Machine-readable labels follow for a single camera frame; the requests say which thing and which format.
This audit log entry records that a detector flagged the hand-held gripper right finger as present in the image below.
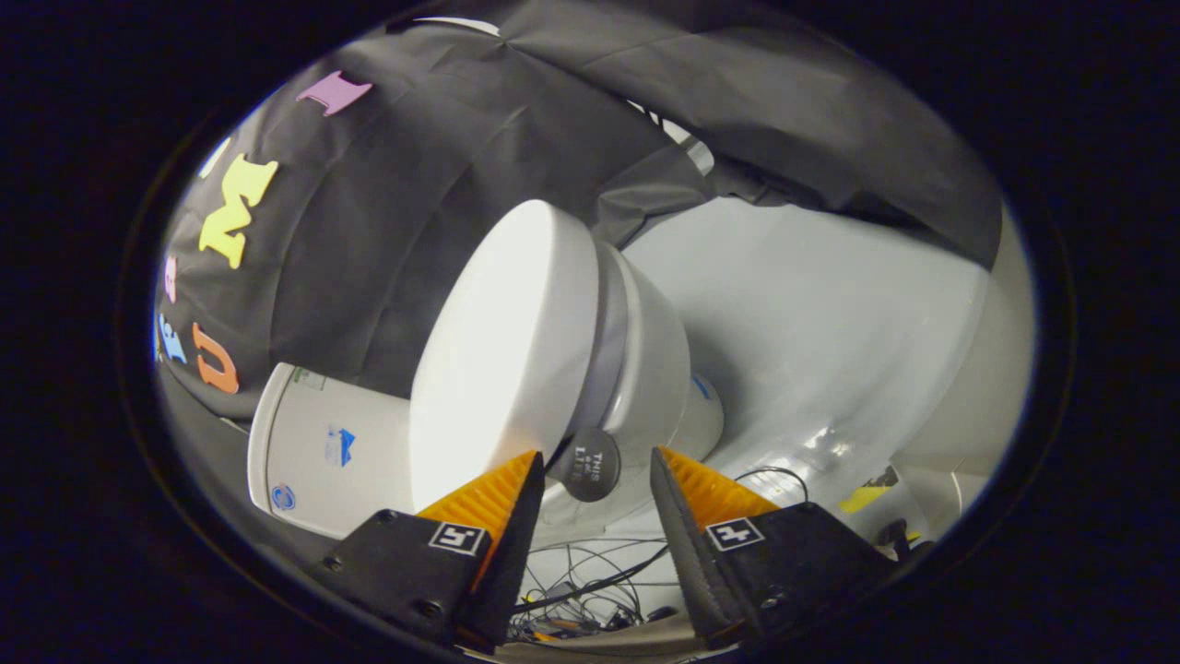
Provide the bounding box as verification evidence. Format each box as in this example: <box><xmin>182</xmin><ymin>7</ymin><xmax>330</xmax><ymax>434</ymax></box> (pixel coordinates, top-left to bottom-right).
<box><xmin>650</xmin><ymin>446</ymin><xmax>900</xmax><ymax>646</ymax></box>

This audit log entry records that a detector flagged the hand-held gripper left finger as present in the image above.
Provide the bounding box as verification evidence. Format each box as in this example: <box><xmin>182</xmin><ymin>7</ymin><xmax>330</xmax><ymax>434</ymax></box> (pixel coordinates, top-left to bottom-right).
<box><xmin>313</xmin><ymin>450</ymin><xmax>547</xmax><ymax>651</ymax></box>

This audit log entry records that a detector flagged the grey round lid lift tab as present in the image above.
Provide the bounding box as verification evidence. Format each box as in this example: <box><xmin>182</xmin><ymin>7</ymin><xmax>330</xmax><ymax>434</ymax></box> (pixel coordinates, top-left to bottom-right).
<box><xmin>550</xmin><ymin>427</ymin><xmax>621</xmax><ymax>503</ymax></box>

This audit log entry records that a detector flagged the white toilet lid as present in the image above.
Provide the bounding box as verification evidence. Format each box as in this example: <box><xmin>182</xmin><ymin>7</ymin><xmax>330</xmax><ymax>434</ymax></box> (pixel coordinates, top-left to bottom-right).
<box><xmin>408</xmin><ymin>199</ymin><xmax>600</xmax><ymax>510</ymax></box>

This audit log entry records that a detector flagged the white ceramic toilet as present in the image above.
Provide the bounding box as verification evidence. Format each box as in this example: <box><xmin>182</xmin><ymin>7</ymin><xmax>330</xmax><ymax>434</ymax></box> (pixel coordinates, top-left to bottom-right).
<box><xmin>247</xmin><ymin>244</ymin><xmax>726</xmax><ymax>545</ymax></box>

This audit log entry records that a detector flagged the white toilet seat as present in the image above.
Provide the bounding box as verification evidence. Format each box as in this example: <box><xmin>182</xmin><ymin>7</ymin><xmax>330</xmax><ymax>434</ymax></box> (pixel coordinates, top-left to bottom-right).
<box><xmin>564</xmin><ymin>240</ymin><xmax>634</xmax><ymax>445</ymax></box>

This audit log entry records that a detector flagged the white toilet tank cover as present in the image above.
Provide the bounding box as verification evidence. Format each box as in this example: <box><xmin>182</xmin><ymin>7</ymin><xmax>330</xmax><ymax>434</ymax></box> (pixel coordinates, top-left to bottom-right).
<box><xmin>247</xmin><ymin>362</ymin><xmax>298</xmax><ymax>513</ymax></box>

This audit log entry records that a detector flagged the yellow flat object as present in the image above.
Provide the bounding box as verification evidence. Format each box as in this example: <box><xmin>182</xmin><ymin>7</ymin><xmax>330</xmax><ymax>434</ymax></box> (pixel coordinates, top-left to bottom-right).
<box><xmin>837</xmin><ymin>466</ymin><xmax>900</xmax><ymax>516</ymax></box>

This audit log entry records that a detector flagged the black backdrop cloth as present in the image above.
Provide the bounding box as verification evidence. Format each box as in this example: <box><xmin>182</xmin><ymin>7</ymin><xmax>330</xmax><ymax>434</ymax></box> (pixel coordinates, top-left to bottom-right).
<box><xmin>152</xmin><ymin>0</ymin><xmax>1006</xmax><ymax>563</ymax></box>

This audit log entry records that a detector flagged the tangle of black cables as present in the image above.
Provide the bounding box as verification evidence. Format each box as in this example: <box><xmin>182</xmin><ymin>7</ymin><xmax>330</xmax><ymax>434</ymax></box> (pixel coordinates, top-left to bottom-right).
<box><xmin>509</xmin><ymin>466</ymin><xmax>812</xmax><ymax>646</ymax></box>

